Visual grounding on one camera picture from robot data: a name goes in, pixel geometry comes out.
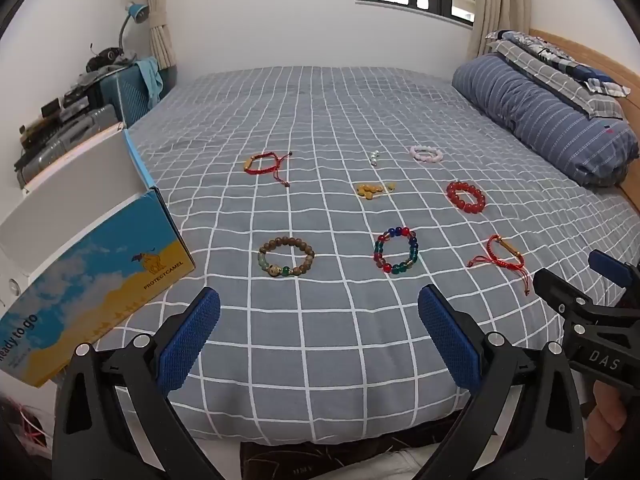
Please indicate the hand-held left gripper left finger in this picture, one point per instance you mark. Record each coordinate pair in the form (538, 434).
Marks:
(192, 332)

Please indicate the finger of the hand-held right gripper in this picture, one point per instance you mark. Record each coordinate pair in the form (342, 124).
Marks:
(607, 266)
(552, 286)

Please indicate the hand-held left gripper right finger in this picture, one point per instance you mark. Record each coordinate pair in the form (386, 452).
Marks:
(445, 332)

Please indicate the sky printed cardboard box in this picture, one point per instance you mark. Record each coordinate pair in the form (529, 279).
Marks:
(100, 280)

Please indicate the person's right hand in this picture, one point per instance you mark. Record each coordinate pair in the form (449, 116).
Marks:
(607, 420)

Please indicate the blue striped pillow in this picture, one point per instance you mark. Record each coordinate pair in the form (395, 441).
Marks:
(540, 105)

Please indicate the folded plaid blanket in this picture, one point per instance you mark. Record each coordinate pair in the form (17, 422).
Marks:
(575, 87)

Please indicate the patchwork printed pillow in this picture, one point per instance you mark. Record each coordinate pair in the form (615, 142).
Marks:
(555, 55)

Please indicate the grey suitcase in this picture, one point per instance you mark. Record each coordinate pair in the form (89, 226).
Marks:
(75, 130)

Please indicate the blue suitcase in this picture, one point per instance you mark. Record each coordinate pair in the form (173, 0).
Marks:
(122, 95)

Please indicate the grey checked bed sheet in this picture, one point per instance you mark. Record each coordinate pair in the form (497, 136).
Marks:
(325, 110)

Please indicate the teal cloth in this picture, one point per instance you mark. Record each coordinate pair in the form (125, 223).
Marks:
(150, 80)

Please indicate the beige curtain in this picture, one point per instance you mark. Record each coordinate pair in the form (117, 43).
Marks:
(160, 10)
(500, 0)

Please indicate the black device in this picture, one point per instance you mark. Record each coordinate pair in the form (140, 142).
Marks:
(107, 57)

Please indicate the blue desk lamp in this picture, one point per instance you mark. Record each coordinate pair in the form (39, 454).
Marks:
(136, 12)

